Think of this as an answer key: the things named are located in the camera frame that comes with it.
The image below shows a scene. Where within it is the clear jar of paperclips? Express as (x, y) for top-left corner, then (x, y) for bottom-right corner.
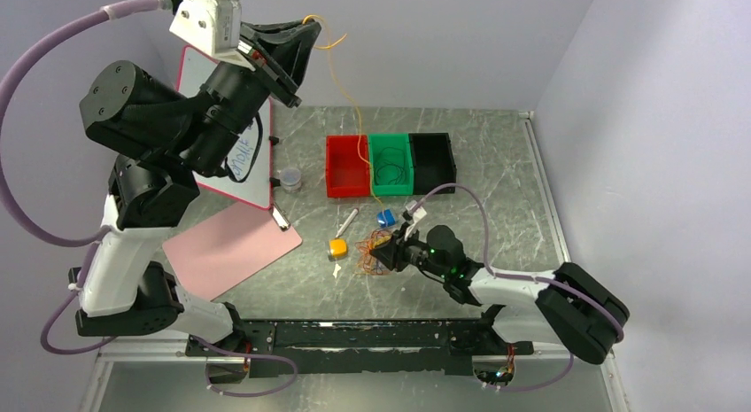
(278, 167), (303, 193)

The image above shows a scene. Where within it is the yellow cable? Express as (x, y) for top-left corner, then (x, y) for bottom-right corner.
(302, 14), (391, 235)

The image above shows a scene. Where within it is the yellow eraser block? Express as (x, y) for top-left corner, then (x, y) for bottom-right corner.
(327, 238), (348, 261)

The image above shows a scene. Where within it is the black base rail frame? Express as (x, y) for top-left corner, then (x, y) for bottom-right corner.
(99, 318), (615, 380)

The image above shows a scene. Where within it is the black plastic bin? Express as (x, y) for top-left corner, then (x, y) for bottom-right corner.
(408, 133), (457, 195)

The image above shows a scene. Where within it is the thin purple cable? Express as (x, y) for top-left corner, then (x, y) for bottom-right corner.
(375, 144), (412, 188)

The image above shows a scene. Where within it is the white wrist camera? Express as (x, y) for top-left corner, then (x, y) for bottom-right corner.
(169, 0), (246, 66)
(404, 200), (427, 238)

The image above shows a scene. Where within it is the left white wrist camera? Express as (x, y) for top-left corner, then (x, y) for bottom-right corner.
(169, 0), (246, 66)

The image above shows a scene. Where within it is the red plastic bin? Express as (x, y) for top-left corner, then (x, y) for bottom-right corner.
(325, 135), (371, 198)

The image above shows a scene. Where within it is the green plastic bin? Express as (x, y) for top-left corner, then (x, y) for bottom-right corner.
(368, 133), (414, 197)

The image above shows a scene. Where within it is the white marker pen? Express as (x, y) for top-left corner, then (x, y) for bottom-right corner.
(335, 207), (360, 238)

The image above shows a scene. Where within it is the blue eraser block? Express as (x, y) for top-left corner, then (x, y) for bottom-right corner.
(376, 209), (397, 229)

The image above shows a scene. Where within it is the pink framed whiteboard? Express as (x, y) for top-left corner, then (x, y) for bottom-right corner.
(176, 45), (273, 210)

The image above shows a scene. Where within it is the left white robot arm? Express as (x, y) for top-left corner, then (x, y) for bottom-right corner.
(70, 18), (321, 355)

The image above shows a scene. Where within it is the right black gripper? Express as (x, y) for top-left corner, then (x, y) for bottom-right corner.
(369, 222), (448, 279)

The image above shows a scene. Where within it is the coloured cable bundle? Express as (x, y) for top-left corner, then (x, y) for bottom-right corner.
(352, 228), (400, 277)

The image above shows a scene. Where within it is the pink clipboard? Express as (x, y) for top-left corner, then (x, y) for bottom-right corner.
(162, 203), (302, 300)

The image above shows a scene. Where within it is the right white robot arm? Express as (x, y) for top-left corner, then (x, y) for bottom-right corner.
(369, 225), (630, 364)

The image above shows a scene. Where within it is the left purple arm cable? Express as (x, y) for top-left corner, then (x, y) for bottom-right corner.
(0, 0), (300, 399)

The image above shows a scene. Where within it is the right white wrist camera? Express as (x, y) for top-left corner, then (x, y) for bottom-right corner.
(404, 200), (427, 238)

